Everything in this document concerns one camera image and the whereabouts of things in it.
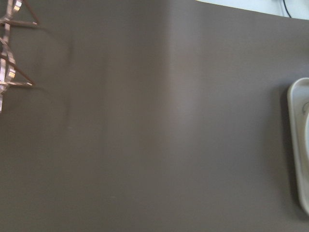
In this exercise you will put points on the cream rabbit tray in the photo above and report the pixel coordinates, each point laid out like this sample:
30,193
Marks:
298,109

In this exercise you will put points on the copper wire bottle rack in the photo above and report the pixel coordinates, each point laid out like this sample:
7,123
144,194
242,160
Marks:
10,74

